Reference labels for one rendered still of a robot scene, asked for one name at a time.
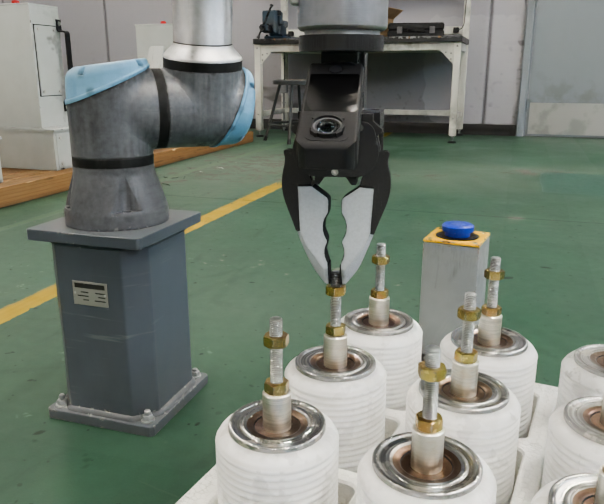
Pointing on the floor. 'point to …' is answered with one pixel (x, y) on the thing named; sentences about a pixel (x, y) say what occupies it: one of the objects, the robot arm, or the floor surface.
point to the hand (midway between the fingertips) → (334, 271)
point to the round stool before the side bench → (289, 106)
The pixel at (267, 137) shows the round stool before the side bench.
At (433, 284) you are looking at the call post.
